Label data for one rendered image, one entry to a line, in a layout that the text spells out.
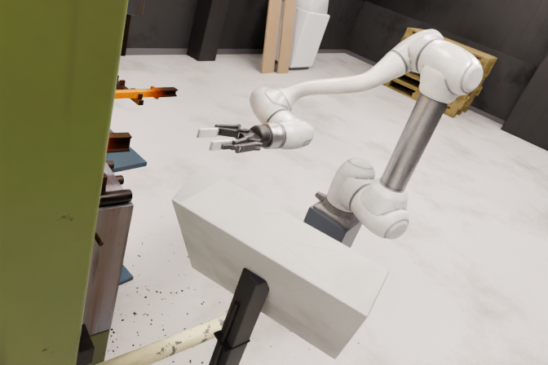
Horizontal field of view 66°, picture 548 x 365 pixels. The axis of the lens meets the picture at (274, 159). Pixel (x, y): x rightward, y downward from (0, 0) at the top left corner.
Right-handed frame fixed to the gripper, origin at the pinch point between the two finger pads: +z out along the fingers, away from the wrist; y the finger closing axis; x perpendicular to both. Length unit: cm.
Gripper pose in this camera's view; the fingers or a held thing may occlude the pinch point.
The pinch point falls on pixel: (212, 138)
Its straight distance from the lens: 128.7
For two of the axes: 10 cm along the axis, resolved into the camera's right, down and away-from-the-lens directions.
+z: -7.6, 0.8, -6.5
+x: 2.9, -8.5, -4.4
